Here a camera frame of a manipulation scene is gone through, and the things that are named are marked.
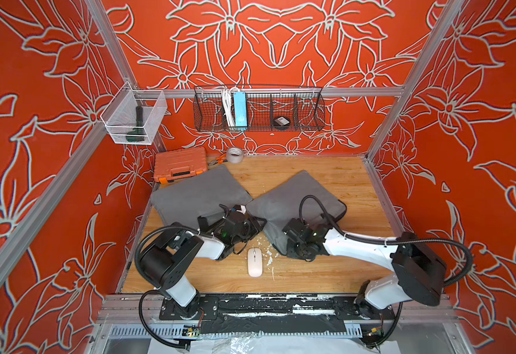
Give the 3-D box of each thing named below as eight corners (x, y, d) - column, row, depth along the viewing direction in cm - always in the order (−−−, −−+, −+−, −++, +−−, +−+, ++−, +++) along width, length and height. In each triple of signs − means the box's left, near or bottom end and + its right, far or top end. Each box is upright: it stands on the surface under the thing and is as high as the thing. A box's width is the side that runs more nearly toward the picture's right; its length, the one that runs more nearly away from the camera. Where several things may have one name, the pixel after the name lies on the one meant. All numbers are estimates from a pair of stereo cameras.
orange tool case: (156, 185, 107) (153, 180, 104) (157, 159, 119) (154, 154, 116) (210, 173, 112) (209, 168, 109) (206, 149, 124) (204, 144, 121)
